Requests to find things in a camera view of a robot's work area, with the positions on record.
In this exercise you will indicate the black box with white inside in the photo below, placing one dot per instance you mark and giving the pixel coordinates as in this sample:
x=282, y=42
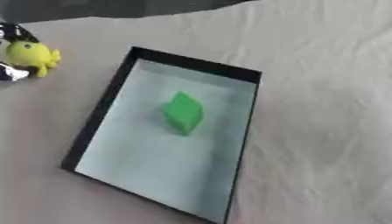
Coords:
x=153, y=163

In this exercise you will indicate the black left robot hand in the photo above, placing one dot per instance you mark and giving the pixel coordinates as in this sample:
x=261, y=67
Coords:
x=20, y=32

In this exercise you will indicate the yellow soft toy fish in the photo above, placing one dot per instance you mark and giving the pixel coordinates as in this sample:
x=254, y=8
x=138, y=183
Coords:
x=29, y=55

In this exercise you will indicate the green block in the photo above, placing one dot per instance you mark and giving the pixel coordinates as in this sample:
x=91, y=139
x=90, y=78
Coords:
x=184, y=114

